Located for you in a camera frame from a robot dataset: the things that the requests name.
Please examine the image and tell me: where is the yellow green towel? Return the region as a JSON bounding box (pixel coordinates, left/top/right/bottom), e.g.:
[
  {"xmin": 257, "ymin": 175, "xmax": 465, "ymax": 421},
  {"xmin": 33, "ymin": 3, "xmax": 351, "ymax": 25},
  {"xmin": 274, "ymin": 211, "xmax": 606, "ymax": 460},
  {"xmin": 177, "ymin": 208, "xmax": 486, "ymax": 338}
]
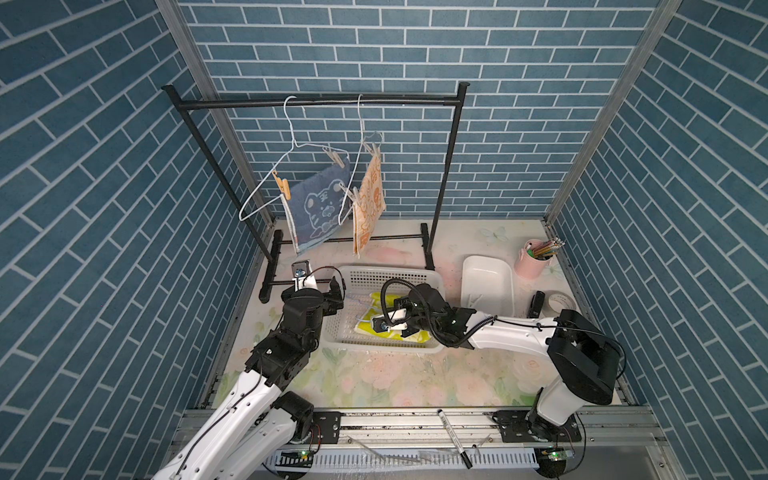
[{"xmin": 354, "ymin": 292, "xmax": 432, "ymax": 345}]

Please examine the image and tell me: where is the white wire hanger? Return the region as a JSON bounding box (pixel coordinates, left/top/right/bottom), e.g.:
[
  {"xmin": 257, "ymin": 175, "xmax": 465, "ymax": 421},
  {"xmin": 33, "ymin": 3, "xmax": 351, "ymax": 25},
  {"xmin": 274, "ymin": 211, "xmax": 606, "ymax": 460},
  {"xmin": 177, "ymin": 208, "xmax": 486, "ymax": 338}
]
[
  {"xmin": 238, "ymin": 94, "xmax": 351, "ymax": 222},
  {"xmin": 337, "ymin": 94, "xmax": 368, "ymax": 226}
]

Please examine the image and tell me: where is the black clothes rack frame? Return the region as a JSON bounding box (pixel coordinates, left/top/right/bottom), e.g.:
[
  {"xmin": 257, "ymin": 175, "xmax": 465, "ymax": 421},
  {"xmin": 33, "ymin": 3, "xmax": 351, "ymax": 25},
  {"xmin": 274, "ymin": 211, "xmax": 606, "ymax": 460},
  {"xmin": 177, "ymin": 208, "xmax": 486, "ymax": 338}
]
[{"xmin": 161, "ymin": 81, "xmax": 470, "ymax": 304}]

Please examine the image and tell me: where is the white perforated plastic basket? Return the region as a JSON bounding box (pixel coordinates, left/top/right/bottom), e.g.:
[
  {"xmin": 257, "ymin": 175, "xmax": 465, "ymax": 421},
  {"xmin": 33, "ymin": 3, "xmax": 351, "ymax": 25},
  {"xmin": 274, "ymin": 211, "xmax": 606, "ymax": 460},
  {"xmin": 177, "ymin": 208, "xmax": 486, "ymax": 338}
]
[{"xmin": 319, "ymin": 265, "xmax": 448, "ymax": 355}]

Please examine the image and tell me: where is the beige clothespin far left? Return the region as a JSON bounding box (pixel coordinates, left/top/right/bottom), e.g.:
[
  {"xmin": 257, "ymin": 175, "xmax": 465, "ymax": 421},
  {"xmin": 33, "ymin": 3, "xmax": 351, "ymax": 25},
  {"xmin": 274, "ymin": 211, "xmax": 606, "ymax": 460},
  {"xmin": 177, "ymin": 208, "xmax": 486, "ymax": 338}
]
[{"xmin": 271, "ymin": 170, "xmax": 292, "ymax": 201}]

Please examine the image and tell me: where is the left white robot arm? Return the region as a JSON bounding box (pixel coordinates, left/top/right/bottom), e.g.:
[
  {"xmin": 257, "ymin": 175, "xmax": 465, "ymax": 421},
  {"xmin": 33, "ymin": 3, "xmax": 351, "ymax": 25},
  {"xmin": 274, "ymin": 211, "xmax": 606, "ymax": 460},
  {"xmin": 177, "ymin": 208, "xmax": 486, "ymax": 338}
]
[{"xmin": 153, "ymin": 276, "xmax": 346, "ymax": 479}]

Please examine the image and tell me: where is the bundle of coloured pencils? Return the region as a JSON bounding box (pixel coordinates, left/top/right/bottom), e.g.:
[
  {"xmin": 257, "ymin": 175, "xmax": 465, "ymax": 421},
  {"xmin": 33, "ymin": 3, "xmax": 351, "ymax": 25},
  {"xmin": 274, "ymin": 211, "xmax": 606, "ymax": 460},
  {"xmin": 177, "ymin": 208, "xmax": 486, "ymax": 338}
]
[{"xmin": 526, "ymin": 237, "xmax": 565, "ymax": 260}]

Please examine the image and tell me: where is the black corrugated cable hose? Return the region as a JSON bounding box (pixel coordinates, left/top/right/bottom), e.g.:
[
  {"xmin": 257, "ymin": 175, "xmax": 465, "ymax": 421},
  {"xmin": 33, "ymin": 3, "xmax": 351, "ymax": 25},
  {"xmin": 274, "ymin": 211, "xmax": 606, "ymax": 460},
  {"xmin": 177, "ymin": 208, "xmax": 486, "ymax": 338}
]
[{"xmin": 380, "ymin": 277, "xmax": 499, "ymax": 349}]

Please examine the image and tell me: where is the pink metal pen bucket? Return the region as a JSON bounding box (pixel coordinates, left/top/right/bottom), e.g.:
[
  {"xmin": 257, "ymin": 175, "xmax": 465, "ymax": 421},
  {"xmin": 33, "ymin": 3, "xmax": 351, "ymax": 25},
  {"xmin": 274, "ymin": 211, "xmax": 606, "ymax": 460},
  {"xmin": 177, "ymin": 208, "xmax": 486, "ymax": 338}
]
[{"xmin": 514, "ymin": 239, "xmax": 551, "ymax": 280}]

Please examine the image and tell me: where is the black marker on rail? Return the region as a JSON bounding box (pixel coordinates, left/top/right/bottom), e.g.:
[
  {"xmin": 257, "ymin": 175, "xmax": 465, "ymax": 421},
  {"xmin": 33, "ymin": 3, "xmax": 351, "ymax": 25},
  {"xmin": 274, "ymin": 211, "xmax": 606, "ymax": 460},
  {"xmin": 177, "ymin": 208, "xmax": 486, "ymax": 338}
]
[{"xmin": 437, "ymin": 409, "xmax": 473, "ymax": 469}]

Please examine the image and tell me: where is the blue bear towel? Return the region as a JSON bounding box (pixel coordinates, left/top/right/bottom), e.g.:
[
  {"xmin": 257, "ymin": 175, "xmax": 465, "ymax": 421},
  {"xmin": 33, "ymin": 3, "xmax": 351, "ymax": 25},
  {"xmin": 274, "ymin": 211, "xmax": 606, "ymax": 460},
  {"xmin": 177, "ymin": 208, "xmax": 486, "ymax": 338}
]
[{"xmin": 282, "ymin": 160, "xmax": 351, "ymax": 255}]

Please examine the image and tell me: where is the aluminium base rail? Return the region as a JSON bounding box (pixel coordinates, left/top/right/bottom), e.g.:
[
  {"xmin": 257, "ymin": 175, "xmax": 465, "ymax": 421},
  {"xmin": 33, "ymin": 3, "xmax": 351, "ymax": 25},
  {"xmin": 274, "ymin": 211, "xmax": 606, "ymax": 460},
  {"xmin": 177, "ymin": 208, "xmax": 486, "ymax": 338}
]
[{"xmin": 173, "ymin": 406, "xmax": 661, "ymax": 475}]

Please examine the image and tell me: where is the orange bunny towel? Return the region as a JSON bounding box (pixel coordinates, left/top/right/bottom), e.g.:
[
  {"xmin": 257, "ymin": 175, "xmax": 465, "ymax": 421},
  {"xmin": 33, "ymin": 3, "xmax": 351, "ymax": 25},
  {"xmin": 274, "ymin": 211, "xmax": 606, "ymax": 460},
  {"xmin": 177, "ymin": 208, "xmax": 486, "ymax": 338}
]
[{"xmin": 353, "ymin": 149, "xmax": 386, "ymax": 257}]

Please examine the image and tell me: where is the white wire hanger middle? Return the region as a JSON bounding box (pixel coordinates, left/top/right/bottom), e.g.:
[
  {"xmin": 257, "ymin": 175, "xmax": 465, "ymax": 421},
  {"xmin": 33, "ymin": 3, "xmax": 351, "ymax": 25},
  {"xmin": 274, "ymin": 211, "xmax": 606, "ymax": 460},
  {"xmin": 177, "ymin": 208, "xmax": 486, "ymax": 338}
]
[{"xmin": 337, "ymin": 94, "xmax": 368, "ymax": 226}]

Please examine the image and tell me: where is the roll of tape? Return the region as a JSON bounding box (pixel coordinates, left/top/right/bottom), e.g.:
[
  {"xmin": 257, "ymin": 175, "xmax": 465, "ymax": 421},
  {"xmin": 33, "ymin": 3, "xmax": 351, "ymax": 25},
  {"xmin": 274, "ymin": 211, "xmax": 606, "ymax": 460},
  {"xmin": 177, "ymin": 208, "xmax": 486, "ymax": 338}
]
[{"xmin": 542, "ymin": 291, "xmax": 578, "ymax": 317}]

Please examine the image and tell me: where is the white rectangular tray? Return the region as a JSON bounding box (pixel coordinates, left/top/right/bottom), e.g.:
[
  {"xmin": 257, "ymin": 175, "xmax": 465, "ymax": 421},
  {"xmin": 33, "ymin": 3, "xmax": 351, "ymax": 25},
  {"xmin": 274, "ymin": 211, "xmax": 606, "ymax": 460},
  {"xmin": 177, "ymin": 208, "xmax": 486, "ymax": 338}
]
[{"xmin": 460, "ymin": 255, "xmax": 515, "ymax": 317}]

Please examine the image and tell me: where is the beige clothespin on blue towel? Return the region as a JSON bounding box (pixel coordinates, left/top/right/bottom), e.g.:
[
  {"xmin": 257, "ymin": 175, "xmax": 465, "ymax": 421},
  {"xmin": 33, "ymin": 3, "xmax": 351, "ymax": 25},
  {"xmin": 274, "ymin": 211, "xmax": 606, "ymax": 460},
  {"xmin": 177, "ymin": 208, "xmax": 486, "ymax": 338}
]
[{"xmin": 323, "ymin": 148, "xmax": 345, "ymax": 168}]

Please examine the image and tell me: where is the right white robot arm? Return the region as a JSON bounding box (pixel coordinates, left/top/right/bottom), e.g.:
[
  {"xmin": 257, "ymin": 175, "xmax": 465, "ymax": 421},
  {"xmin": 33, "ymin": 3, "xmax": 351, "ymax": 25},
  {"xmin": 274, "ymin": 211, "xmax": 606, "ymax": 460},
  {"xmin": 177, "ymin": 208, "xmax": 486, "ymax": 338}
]
[{"xmin": 369, "ymin": 294, "xmax": 626, "ymax": 441}]

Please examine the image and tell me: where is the black object beside tape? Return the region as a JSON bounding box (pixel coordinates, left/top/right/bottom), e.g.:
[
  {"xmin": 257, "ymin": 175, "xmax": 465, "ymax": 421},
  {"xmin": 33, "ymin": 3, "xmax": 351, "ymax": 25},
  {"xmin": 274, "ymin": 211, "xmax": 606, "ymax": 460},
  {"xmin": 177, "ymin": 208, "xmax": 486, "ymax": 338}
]
[{"xmin": 526, "ymin": 291, "xmax": 546, "ymax": 319}]

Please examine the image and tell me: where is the beige clothespin orange towel upper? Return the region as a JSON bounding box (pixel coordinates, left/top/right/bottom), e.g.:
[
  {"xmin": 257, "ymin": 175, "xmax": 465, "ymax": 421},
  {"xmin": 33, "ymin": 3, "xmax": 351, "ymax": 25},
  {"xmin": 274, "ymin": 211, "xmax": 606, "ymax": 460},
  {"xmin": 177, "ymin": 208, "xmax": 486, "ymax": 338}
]
[{"xmin": 362, "ymin": 139, "xmax": 383, "ymax": 159}]

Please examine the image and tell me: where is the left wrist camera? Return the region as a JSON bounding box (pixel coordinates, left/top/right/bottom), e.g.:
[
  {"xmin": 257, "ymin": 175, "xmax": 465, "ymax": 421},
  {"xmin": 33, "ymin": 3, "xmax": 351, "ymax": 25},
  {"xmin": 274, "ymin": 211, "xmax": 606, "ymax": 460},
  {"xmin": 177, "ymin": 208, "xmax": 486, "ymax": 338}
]
[{"xmin": 291, "ymin": 260, "xmax": 318, "ymax": 291}]

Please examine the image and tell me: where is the white wire hanger left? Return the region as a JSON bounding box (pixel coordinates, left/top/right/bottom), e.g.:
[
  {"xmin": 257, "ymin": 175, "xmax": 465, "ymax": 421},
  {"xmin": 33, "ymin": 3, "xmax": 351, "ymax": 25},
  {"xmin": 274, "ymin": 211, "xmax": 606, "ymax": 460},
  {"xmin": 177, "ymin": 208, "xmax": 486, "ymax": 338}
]
[{"xmin": 238, "ymin": 94, "xmax": 351, "ymax": 222}]

